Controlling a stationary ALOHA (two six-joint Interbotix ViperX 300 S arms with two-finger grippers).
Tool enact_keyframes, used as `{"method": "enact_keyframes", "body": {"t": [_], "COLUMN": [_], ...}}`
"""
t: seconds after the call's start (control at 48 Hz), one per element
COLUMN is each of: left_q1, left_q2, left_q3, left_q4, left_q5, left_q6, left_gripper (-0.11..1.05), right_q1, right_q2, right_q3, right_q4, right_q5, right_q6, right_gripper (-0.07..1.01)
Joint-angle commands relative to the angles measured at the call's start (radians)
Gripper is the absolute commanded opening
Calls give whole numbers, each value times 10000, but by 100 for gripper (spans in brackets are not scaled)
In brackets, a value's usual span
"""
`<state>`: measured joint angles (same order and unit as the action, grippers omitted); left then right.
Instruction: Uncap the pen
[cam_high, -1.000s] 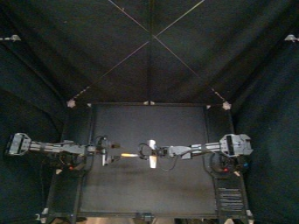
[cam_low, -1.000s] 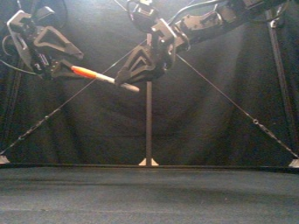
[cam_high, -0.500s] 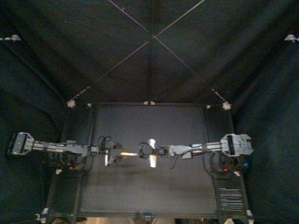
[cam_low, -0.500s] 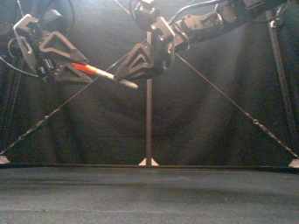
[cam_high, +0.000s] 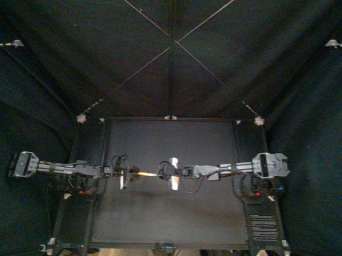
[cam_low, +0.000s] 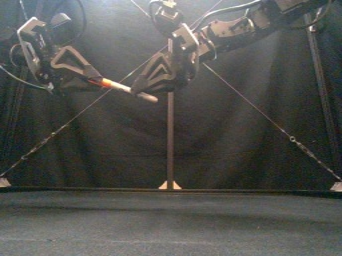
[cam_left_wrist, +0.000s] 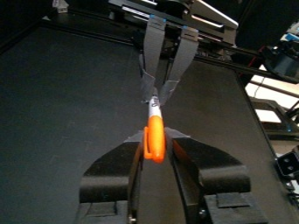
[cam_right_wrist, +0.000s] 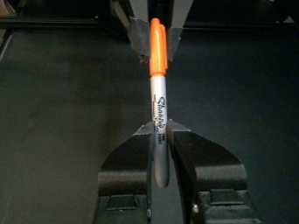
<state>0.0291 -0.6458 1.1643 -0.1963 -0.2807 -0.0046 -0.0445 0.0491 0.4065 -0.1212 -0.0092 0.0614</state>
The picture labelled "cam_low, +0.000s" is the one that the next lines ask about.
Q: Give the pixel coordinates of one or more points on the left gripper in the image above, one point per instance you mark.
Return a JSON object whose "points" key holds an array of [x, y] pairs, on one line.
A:
{"points": [[34, 50]]}

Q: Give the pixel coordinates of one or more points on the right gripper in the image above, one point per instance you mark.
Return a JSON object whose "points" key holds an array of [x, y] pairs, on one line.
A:
{"points": [[185, 38]]}

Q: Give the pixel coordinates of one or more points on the grey marker pen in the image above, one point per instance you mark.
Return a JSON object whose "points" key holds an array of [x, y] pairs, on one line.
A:
{"points": [[118, 86]]}

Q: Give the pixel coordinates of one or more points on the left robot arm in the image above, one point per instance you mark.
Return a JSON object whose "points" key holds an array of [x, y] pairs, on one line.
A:
{"points": [[10, 23]]}

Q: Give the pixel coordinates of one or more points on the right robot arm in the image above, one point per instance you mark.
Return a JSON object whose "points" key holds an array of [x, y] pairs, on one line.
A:
{"points": [[235, 28]]}

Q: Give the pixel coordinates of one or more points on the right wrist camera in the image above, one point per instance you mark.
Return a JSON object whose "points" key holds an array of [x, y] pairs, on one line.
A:
{"points": [[167, 18]]}

